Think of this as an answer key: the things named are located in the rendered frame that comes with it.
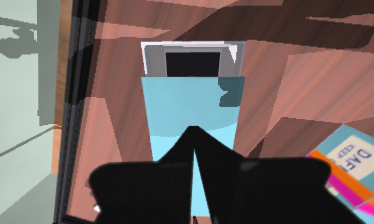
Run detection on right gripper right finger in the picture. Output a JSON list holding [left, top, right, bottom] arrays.
[[193, 126, 332, 224]]

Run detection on light blue rectangular sleeve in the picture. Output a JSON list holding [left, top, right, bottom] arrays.
[[141, 41, 246, 216]]

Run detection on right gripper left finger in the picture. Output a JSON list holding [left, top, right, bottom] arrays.
[[88, 126, 195, 224]]

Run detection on light blue box with rainbow band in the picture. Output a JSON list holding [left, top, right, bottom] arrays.
[[306, 124, 374, 224]]

